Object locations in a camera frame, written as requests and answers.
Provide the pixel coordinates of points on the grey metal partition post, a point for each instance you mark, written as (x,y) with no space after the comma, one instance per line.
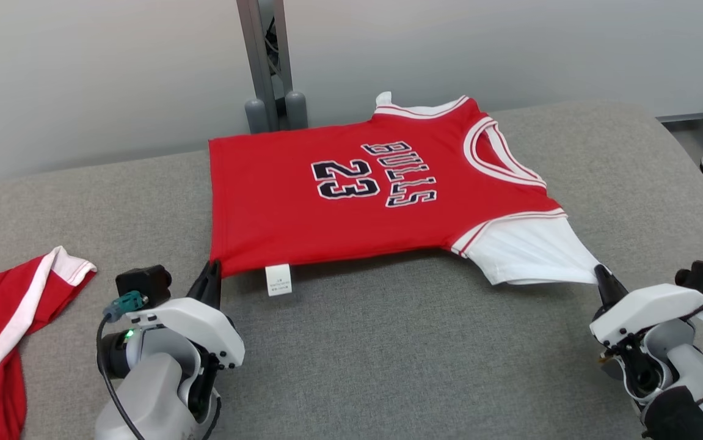
(259,61)

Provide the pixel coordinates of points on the red Bulls 23 jersey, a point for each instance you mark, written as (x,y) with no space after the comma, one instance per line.
(296,232)

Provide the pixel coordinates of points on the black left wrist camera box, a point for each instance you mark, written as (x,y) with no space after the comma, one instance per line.
(143,284)

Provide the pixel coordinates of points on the teal left camera connector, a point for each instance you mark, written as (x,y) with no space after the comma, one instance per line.
(124,304)

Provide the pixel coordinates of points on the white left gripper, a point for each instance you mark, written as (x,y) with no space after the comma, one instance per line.
(198,324)

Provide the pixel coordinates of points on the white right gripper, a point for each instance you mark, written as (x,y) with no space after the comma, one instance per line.
(650,308)

